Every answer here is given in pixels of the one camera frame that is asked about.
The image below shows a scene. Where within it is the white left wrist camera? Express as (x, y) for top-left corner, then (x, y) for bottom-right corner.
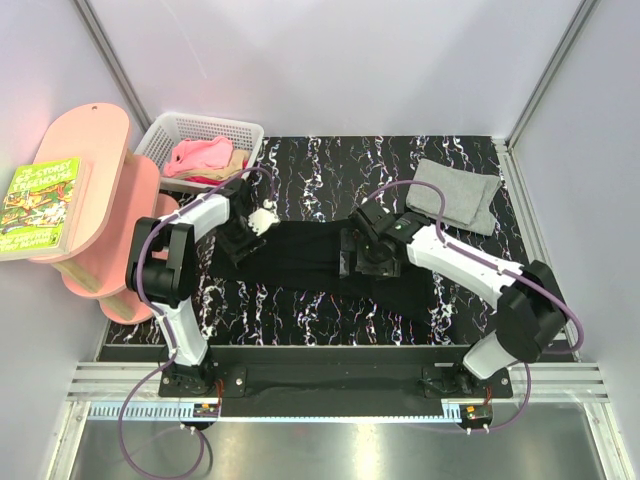
(248, 200), (280, 236)

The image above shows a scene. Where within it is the white plastic laundry basket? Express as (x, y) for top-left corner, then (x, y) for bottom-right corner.
(135, 113), (264, 193)

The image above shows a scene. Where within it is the folded grey t shirt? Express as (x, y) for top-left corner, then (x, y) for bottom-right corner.
(414, 159), (501, 236)

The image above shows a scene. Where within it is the magenta garment in basket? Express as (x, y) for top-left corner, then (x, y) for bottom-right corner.
(186, 176), (218, 185)

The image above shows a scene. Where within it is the black t shirt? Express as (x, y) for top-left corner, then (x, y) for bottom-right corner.
(208, 220), (435, 324)

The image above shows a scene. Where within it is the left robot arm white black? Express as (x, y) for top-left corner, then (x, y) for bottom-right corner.
(125, 179), (279, 396)

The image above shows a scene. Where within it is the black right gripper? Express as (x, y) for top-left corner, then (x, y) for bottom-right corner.
(340, 228), (400, 281)

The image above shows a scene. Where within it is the pink garment in basket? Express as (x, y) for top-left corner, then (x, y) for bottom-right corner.
(163, 136), (234, 178)

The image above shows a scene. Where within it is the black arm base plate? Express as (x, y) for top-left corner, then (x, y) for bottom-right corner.
(159, 346), (513, 422)

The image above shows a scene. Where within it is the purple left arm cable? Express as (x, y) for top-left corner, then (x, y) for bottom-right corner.
(117, 166), (276, 477)

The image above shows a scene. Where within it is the pink tiered shelf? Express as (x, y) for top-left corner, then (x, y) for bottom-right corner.
(31, 103), (177, 325)

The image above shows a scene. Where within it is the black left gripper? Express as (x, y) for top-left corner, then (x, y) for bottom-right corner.
(215, 214), (266, 267)

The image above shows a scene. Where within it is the beige garment in basket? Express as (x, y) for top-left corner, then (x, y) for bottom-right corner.
(193, 149), (250, 182)

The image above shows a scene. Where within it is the aluminium frame rail front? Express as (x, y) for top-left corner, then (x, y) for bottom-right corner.
(67, 363), (609, 424)

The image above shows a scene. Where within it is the green treehouse book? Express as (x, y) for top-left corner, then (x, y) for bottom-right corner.
(1, 157), (91, 261)

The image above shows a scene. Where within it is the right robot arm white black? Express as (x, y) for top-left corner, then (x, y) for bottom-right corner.
(343, 201), (570, 397)

